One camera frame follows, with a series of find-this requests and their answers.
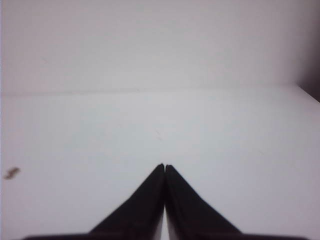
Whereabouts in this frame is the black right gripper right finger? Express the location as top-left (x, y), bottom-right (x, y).
top-left (165, 164), bottom-right (242, 235)

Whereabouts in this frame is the small brown table stain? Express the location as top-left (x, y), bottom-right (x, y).
top-left (4, 167), bottom-right (20, 180)

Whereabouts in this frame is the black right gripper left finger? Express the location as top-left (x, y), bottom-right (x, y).
top-left (88, 163), bottom-right (166, 236)

